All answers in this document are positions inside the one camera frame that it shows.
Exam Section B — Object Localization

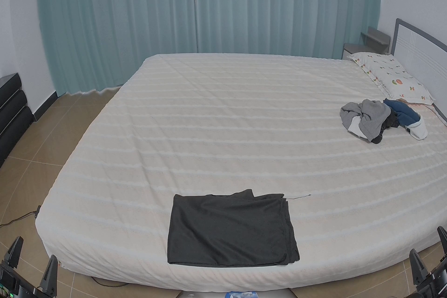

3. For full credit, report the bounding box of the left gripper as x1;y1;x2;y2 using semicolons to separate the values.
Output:
0;237;59;298

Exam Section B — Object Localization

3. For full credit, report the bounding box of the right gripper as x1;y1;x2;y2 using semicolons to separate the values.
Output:
409;226;447;298

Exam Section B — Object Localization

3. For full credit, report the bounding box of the black T-shirt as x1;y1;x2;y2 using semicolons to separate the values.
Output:
167;189;312;267

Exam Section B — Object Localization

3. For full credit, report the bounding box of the pile of clothes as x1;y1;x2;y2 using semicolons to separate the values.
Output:
340;98;429;144

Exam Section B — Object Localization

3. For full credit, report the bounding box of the bed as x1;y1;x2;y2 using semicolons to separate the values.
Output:
35;18;447;294

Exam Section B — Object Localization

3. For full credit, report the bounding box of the black chest of drawers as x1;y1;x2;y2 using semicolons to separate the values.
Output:
0;72;37;168

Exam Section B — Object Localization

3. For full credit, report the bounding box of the white printed pillow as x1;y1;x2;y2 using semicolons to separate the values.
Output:
346;52;435;106

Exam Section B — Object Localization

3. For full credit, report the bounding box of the grey bedside table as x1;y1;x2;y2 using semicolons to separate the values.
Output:
343;27;391;60

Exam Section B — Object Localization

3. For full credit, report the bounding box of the black cable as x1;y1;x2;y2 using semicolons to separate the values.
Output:
91;276;128;287
0;205;42;228

